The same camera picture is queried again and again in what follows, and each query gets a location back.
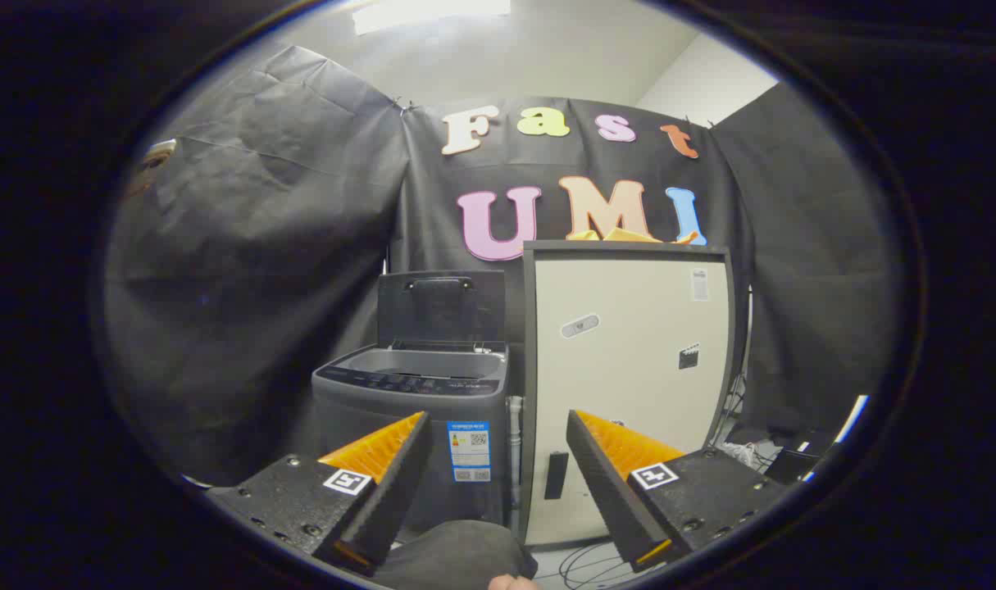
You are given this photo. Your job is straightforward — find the yellow polo shirt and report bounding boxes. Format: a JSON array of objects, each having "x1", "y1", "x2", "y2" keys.
[{"x1": 565, "y1": 227, "x2": 702, "y2": 245}]

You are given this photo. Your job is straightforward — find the beige cabinet with dark frame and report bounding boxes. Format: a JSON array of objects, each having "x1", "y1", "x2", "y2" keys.
[{"x1": 521, "y1": 240, "x2": 736, "y2": 548}]

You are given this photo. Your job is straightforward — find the black floor cables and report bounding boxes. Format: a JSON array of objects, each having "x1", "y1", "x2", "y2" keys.
[{"x1": 557, "y1": 539, "x2": 634, "y2": 589}]

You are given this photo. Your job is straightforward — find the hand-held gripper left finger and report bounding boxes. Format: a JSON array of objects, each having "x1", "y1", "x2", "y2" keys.
[{"x1": 205, "y1": 411, "x2": 433, "y2": 577}]

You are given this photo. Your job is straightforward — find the grey washing machine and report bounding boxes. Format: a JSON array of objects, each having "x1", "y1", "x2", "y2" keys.
[{"x1": 312, "y1": 340, "x2": 512, "y2": 533}]

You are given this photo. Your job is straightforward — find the person's dark trouser leg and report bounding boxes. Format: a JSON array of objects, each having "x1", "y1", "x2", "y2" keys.
[{"x1": 375, "y1": 520, "x2": 539, "y2": 590}]

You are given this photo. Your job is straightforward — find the black backdrop cloth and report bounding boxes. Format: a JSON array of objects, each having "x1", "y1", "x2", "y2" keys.
[{"x1": 104, "y1": 45, "x2": 900, "y2": 492}]

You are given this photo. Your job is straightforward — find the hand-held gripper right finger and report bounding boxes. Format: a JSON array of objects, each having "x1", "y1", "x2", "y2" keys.
[{"x1": 566, "y1": 409, "x2": 787, "y2": 573}]

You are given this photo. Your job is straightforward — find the grey drain pipe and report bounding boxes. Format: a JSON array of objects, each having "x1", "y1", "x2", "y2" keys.
[{"x1": 506, "y1": 396, "x2": 523, "y2": 513}]

